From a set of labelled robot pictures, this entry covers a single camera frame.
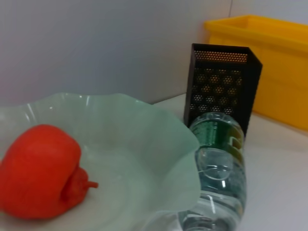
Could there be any clear green-label water bottle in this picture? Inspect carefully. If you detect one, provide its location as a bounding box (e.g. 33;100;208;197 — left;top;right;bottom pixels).
177;112;249;231

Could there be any orange toy fruit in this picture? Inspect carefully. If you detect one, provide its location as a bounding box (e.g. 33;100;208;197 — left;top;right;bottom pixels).
0;123;100;220

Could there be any pale green glass fruit plate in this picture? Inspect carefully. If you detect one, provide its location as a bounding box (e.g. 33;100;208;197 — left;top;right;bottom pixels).
0;92;202;231

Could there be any black mesh pen holder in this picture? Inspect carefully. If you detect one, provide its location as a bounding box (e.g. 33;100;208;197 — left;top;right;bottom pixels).
183;43;263;141

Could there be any yellow plastic bin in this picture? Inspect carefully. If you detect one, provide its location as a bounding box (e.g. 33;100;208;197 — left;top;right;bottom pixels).
204;14;308;132

